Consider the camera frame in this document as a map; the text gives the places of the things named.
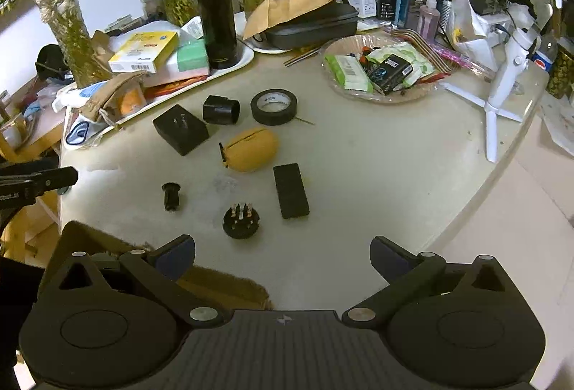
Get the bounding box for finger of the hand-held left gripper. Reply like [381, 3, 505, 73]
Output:
[0, 166, 79, 196]

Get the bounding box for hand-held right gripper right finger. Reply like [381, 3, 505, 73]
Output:
[343, 236, 523, 325]

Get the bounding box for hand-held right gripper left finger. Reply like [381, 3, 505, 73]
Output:
[38, 234, 227, 325]

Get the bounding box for small black plug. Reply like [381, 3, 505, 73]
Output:
[161, 181, 181, 212]

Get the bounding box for round black connector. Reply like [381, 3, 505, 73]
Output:
[222, 203, 261, 240]

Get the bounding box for black rectangular block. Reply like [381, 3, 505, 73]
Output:
[273, 163, 311, 219]

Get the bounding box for black cube box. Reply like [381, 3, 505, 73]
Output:
[152, 104, 210, 156]

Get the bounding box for yellow cloth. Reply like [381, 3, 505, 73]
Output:
[219, 127, 279, 173]

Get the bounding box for wooden chair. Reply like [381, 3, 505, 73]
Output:
[0, 139, 61, 258]

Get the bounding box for blue and white packet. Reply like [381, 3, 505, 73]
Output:
[65, 121, 104, 146]

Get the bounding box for orange packet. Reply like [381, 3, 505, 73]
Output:
[117, 87, 146, 115]

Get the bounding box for yellow cardboard box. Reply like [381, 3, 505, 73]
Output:
[108, 32, 179, 74]

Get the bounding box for black cylinder cap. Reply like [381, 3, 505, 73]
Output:
[203, 95, 241, 125]

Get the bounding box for black tape roll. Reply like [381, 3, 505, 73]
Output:
[250, 89, 298, 126]

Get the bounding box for glass bowl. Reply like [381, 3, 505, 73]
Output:
[320, 36, 442, 105]

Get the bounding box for green tissue pack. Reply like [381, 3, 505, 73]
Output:
[176, 38, 210, 75]

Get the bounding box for small black box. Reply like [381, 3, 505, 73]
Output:
[368, 54, 413, 95]

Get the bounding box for green wipes pack with barcode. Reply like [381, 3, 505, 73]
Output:
[324, 54, 374, 92]

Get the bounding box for green and white wipes pack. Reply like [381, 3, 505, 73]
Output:
[365, 41, 436, 88]

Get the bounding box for white tray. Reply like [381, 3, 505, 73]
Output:
[65, 41, 255, 144]

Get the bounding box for pink glitter pen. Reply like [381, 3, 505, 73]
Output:
[442, 49, 489, 75]

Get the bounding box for chopsticks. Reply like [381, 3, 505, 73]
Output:
[283, 45, 324, 68]

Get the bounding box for white gimbal tripod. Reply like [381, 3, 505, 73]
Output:
[442, 0, 563, 163]

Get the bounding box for black thermos bottle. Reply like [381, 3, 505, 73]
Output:
[192, 0, 237, 70]

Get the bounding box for white plate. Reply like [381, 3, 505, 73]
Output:
[242, 38, 324, 54]

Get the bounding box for black zip case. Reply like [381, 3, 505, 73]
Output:
[264, 4, 359, 50]

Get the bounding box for white plastic bag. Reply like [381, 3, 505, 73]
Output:
[448, 0, 498, 72]

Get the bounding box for pink sanitizer bottle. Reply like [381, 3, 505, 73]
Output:
[417, 0, 441, 39]

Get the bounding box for blue carton box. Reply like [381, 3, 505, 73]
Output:
[395, 0, 424, 28]

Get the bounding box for cola bottle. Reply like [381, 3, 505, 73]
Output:
[533, 32, 559, 72]

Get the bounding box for brown paper envelope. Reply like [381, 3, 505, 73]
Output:
[242, 0, 337, 40]

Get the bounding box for burlap drawstring pouch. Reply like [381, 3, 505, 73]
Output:
[78, 72, 144, 124]

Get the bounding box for rainbow ribbon cable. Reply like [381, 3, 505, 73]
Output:
[390, 28, 449, 68]

